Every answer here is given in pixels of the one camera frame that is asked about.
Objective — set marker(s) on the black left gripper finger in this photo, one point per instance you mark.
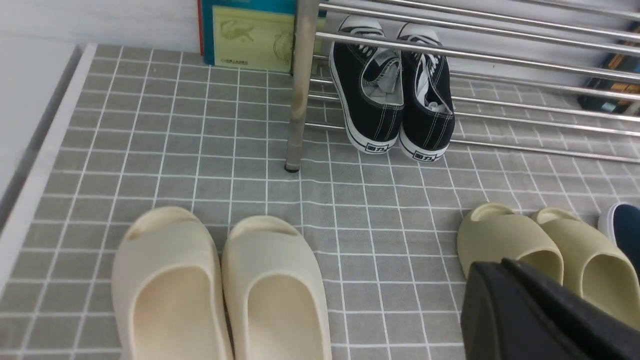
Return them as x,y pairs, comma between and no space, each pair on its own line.
512,311

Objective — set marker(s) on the black canvas sneaker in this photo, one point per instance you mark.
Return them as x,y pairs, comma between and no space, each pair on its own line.
428,116
368,81

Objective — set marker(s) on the navy slip-on shoe left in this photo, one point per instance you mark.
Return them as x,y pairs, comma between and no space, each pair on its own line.
620,223

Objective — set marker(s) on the steel shoe rack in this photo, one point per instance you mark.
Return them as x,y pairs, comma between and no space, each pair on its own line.
505,69

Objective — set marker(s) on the olive green slipper left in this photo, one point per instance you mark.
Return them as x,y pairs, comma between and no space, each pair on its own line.
493,231

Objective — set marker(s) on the olive green slipper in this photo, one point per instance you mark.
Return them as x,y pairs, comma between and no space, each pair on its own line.
493,231
594,268

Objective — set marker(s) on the olive green slipper right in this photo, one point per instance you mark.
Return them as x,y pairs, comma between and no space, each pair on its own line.
594,268

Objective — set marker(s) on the cream slipper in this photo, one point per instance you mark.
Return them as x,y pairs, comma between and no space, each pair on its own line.
274,293
167,291

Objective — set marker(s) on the cream slipper far left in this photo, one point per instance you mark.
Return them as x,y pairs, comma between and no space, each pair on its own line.
167,291

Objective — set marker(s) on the teal green book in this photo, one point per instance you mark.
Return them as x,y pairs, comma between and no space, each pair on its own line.
247,34

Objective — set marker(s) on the grey checkered tablecloth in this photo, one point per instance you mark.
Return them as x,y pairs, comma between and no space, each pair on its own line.
154,128

